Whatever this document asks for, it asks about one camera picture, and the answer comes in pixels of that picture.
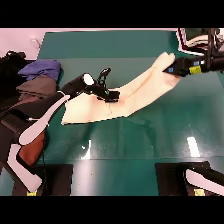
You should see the black garment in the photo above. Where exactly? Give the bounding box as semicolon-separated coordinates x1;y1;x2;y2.
0;50;28;100

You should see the blue garment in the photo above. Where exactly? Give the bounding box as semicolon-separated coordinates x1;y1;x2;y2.
17;59;63;82

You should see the red-brown garment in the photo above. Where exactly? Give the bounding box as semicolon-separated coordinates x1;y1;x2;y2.
19;130;47;168

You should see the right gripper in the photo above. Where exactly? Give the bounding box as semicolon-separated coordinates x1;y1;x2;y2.
162;55;206;78

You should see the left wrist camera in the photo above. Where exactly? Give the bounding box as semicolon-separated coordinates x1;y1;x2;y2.
96;67;113;90

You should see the grey-brown garment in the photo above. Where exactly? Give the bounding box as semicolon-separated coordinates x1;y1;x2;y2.
15;75;58;99

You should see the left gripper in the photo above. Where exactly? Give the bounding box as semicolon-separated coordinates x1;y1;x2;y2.
93;84;121;103

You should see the cream shirt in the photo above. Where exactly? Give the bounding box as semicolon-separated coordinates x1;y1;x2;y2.
61;51;177;126

